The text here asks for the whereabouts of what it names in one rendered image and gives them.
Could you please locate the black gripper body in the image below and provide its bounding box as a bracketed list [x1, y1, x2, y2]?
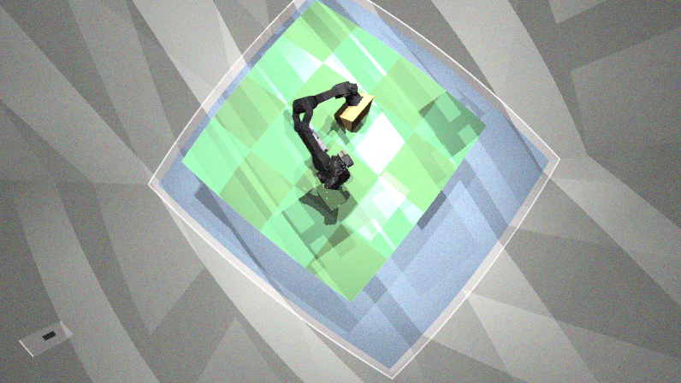
[316, 154, 354, 184]

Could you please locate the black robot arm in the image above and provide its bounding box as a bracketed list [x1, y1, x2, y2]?
[292, 81, 364, 190]

